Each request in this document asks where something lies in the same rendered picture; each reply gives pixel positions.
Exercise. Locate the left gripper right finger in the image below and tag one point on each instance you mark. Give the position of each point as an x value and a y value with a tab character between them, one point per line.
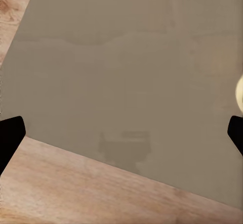
235	131

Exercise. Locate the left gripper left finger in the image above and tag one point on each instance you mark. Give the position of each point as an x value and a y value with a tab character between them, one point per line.
12	132

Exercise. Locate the coffee table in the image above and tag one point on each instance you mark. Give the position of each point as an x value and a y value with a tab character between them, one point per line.
147	86

